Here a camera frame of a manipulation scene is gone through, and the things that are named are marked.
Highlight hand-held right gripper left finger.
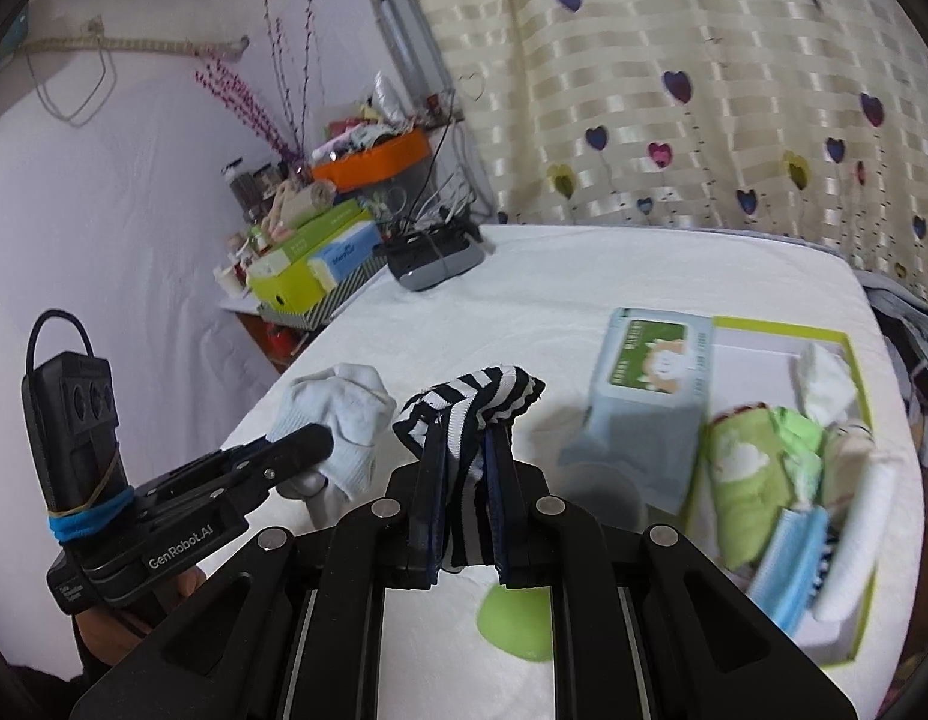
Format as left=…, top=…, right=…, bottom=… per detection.
left=70, top=420, right=450, bottom=720

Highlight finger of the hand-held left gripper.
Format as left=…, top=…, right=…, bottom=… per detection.
left=222, top=424, right=334, bottom=471
left=207, top=465, right=319, bottom=523

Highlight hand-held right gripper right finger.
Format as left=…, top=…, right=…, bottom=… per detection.
left=483, top=424, right=859, bottom=720

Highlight black white striped sock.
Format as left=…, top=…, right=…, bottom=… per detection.
left=805, top=529, right=840, bottom=601
left=391, top=364, right=547, bottom=571

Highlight green rabbit print sock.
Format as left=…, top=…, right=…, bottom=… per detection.
left=704, top=405, right=799, bottom=571

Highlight blue face mask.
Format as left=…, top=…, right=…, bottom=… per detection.
left=749, top=506, right=836, bottom=635

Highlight green plastic bag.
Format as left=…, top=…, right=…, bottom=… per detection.
left=771, top=409, right=829, bottom=507

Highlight yellow-green cardboard box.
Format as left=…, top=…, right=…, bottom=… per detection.
left=678, top=315, right=881, bottom=672

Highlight cream red-trimmed sock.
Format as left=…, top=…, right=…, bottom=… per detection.
left=813, top=420, right=900, bottom=623

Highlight person's left hand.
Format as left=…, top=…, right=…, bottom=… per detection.
left=74, top=568, right=210, bottom=667

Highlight green plastic jar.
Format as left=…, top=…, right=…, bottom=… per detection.
left=475, top=581, right=555, bottom=665

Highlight side table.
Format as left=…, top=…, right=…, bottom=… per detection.
left=220, top=292, right=315, bottom=376

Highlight green file box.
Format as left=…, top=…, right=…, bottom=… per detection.
left=246, top=206, right=375, bottom=308

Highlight light blue wet wipes pack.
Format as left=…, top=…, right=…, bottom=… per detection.
left=558, top=307, right=716, bottom=511

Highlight blue white carton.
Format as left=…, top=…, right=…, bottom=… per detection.
left=306, top=229, right=382, bottom=290

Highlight black grey headset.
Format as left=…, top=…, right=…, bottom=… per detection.
left=385, top=221, right=487, bottom=292

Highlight rolled cream mat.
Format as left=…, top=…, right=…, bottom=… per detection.
left=273, top=184, right=337, bottom=230

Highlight dark glass jar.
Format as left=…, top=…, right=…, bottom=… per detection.
left=224, top=157, right=281, bottom=215

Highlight orange storage box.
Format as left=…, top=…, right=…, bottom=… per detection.
left=312, top=127, right=433, bottom=194

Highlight pink dried flower branches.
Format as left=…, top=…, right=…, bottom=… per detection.
left=194, top=0, right=319, bottom=166

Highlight grey cloth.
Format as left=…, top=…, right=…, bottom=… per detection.
left=861, top=270, right=928, bottom=421

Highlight cream heart print curtain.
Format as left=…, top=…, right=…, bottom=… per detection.
left=408, top=0, right=928, bottom=278

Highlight black cable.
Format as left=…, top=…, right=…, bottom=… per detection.
left=400, top=86, right=484, bottom=241

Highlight cream wall rope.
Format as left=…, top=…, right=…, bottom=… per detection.
left=14, top=15, right=251, bottom=125

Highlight window frame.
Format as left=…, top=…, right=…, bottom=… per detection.
left=357, top=0, right=454, bottom=102

